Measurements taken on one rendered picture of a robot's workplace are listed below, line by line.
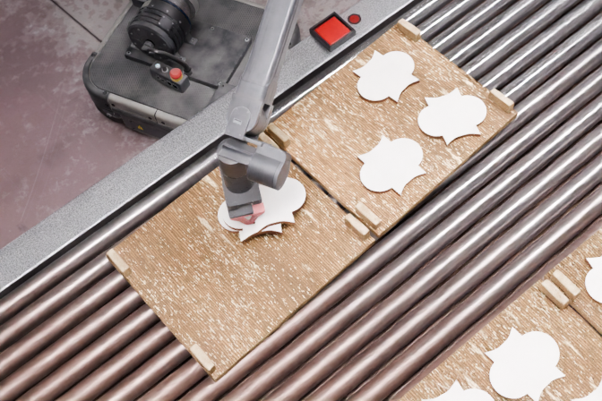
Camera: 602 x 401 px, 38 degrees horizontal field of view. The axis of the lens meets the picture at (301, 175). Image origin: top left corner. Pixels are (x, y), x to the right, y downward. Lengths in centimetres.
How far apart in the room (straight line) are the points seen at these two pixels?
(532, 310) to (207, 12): 171
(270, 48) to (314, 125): 36
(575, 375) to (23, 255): 109
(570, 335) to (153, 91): 164
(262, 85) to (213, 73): 130
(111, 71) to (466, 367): 171
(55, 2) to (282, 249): 202
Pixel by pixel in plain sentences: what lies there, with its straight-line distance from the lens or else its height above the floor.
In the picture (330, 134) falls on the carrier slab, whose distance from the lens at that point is 186.
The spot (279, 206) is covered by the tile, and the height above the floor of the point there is 99.
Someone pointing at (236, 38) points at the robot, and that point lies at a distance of 291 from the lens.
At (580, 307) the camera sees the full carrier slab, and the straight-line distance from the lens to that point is 173.
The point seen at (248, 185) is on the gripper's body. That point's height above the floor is 110.
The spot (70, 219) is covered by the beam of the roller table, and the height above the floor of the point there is 92.
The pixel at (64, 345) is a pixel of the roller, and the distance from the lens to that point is 178.
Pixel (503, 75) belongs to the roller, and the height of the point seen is 92.
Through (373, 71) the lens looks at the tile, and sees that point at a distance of 194.
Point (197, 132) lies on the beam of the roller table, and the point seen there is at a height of 91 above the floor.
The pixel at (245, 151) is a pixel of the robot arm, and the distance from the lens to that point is 155.
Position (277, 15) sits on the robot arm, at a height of 131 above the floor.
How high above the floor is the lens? 251
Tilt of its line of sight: 60 degrees down
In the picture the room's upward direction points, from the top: 9 degrees counter-clockwise
